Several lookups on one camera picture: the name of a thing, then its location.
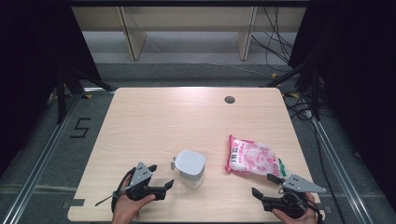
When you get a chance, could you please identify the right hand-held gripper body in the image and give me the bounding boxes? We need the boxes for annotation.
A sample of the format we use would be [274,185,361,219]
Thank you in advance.
[261,173,328,219]

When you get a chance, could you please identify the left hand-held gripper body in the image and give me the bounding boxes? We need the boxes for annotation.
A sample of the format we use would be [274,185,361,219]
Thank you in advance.
[120,161,168,202]

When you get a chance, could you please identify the white plastic cup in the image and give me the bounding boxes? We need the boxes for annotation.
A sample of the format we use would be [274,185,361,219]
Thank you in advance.
[170,149,206,189]

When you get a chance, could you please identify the pink printed plastic bag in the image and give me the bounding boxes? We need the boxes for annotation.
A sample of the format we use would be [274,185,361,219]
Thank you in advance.
[224,133,290,179]

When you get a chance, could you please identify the person's right hand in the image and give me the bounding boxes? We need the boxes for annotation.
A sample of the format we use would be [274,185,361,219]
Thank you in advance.
[272,191,325,224]

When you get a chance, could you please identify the person's left hand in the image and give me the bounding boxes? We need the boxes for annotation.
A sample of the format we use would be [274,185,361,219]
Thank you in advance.
[111,175,157,224]

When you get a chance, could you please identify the black metal stand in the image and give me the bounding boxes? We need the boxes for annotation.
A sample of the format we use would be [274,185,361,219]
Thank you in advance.
[261,57,322,121]
[55,63,117,126]

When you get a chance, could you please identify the black curtain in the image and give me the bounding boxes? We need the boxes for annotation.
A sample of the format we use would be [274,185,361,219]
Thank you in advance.
[0,0,103,176]
[289,0,396,214]

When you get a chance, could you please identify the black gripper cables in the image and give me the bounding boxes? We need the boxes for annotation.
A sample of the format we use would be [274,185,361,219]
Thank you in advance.
[306,197,326,224]

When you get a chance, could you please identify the aluminium floor rail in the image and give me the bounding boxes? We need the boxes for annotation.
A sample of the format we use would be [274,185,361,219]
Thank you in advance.
[309,117,376,224]
[0,88,117,224]

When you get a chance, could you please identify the black gripper strap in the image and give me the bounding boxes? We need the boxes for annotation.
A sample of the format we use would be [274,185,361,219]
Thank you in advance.
[94,167,138,215]

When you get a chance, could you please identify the dark table edge bracket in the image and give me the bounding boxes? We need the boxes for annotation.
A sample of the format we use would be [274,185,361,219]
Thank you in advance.
[61,198,86,210]

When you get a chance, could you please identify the black floor cables with plug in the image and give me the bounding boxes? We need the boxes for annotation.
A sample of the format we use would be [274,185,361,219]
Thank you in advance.
[283,92,347,224]

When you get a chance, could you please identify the light wooden desk frame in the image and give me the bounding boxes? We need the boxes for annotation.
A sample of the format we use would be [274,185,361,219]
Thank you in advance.
[71,6,308,62]

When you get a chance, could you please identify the bundle of black hanging cables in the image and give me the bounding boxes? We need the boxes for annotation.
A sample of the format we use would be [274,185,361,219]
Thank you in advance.
[250,7,301,73]

